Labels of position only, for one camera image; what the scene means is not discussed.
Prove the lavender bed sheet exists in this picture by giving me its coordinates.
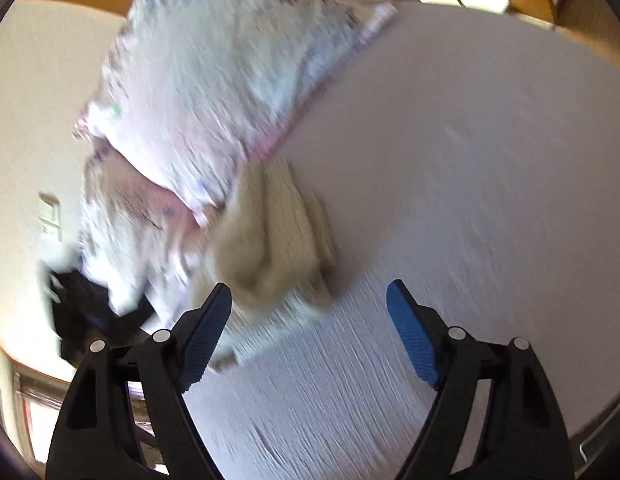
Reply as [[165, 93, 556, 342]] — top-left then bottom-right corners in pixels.
[[185, 2, 620, 479]]

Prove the left pink floral pillow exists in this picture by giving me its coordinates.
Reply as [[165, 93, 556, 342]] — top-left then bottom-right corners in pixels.
[[81, 139, 221, 327]]

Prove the beige cable-knit sweater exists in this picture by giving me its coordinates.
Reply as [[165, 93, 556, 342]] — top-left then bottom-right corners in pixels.
[[198, 162, 336, 373]]

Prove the right pink floral pillow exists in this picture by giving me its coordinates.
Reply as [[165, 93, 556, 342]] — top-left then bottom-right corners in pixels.
[[74, 0, 397, 212]]

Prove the pink floral pillow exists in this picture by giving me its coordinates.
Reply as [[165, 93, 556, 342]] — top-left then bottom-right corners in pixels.
[[81, 139, 221, 327], [74, 0, 397, 212]]

